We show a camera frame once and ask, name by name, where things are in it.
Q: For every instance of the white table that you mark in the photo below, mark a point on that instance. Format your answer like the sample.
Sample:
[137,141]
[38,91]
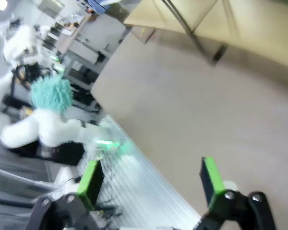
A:
[98,31]

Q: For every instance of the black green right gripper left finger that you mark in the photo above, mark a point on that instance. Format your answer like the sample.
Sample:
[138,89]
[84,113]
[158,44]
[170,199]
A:
[90,184]

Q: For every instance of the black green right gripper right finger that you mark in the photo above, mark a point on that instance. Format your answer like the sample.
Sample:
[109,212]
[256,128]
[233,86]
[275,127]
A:
[212,182]

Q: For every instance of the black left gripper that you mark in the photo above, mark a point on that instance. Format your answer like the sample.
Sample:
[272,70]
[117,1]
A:
[28,73]

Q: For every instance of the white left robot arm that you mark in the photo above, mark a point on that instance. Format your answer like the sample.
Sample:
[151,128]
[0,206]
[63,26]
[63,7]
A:
[50,127]

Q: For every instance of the clear ribbed plastic board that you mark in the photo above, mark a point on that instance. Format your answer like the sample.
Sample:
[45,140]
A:
[139,182]

